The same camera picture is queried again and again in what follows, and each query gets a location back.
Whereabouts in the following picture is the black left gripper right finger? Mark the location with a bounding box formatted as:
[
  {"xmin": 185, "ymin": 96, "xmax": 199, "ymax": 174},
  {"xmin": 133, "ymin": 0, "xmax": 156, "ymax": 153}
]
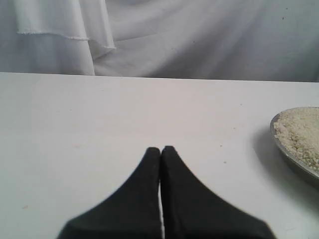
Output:
[{"xmin": 160, "ymin": 146, "xmax": 275, "ymax": 239}]

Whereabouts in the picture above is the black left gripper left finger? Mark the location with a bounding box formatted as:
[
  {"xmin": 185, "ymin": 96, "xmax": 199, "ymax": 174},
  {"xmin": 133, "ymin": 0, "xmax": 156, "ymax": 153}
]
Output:
[{"xmin": 58, "ymin": 147, "xmax": 161, "ymax": 239}]

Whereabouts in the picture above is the rice heap on plate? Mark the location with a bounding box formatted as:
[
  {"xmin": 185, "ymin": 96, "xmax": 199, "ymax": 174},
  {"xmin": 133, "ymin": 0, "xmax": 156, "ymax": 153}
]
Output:
[{"xmin": 274, "ymin": 107, "xmax": 319, "ymax": 172}]

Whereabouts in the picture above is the round metal plate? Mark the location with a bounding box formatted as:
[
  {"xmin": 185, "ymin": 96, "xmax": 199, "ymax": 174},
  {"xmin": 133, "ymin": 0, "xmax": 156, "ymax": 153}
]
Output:
[{"xmin": 270, "ymin": 113, "xmax": 319, "ymax": 185}]

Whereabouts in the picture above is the white backdrop cloth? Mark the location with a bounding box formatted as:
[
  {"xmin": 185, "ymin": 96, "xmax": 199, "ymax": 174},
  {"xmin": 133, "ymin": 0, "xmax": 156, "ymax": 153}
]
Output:
[{"xmin": 0, "ymin": 0, "xmax": 319, "ymax": 82}]

